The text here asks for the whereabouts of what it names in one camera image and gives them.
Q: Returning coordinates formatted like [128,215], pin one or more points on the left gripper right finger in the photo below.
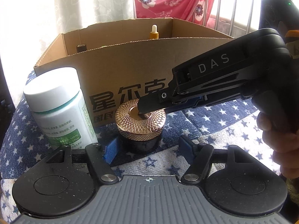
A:
[198,157]

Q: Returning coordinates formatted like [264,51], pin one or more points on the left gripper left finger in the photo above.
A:
[99,157]

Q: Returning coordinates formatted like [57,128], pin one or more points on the black jar rose-gold lid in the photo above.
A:
[139,133]

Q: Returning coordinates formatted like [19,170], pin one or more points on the white green-label pill bottle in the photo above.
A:
[57,104]

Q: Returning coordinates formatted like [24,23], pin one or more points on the green glass dropper bottle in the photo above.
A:
[154,32]

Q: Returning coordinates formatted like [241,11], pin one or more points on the person's right hand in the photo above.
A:
[284,145]

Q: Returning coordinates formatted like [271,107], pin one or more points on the blue star-patterned cloth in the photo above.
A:
[232,123]

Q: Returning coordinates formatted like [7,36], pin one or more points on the brown cardboard box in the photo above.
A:
[122,62]

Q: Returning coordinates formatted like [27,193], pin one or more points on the black cylindrical tube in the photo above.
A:
[81,48]

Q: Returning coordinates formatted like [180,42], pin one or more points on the white patterned curtain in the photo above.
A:
[28,27]

